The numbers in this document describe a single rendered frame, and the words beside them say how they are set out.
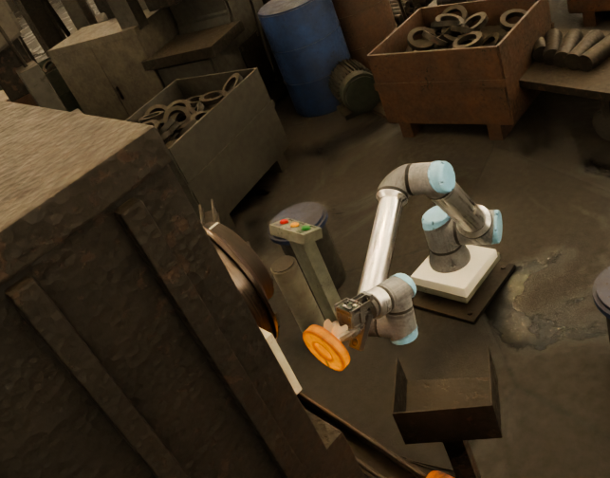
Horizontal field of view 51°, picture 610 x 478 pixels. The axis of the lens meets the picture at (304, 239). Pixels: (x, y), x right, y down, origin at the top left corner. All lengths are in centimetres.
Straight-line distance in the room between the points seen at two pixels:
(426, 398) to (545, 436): 72
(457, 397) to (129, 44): 437
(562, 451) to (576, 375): 34
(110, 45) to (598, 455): 470
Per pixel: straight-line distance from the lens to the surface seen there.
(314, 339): 183
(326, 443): 159
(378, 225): 225
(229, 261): 159
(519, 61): 410
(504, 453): 253
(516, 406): 264
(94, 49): 592
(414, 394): 196
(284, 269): 277
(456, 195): 245
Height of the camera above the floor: 208
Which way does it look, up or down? 33 degrees down
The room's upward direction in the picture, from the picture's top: 24 degrees counter-clockwise
